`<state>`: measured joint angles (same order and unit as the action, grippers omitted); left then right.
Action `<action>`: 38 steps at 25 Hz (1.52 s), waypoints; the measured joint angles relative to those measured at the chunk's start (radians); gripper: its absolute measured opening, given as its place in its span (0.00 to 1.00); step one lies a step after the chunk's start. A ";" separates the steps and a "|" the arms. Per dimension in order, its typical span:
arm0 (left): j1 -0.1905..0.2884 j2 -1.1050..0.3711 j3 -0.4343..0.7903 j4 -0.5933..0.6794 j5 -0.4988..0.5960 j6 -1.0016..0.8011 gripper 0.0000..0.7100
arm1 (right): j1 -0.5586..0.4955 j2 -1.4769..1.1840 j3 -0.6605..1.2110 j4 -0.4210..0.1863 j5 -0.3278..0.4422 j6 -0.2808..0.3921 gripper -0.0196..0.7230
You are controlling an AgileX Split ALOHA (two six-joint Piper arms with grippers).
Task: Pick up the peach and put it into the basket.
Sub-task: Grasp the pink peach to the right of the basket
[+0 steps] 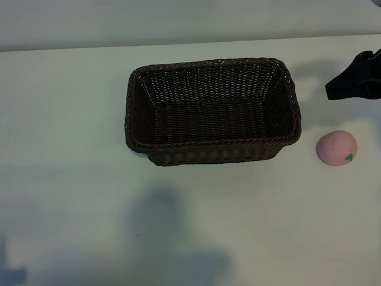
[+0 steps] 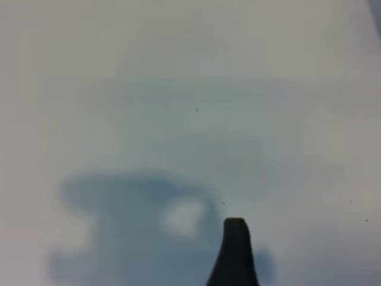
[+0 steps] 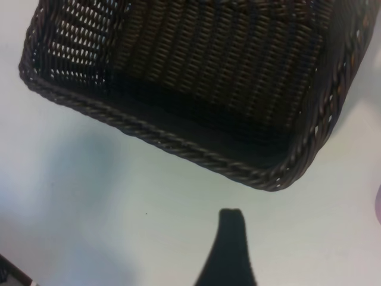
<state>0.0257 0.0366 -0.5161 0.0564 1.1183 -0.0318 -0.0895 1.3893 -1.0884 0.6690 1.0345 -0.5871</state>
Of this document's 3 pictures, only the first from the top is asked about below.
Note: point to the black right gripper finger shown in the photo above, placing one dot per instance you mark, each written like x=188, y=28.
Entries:
x=363, y=71
x=363, y=90

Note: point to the pink toy peach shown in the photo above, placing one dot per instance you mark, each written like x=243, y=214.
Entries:
x=334, y=147

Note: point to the dark brown wicker basket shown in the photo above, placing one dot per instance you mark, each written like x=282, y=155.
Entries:
x=208, y=125

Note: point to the grey rounded object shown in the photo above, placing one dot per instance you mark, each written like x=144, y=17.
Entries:
x=377, y=1

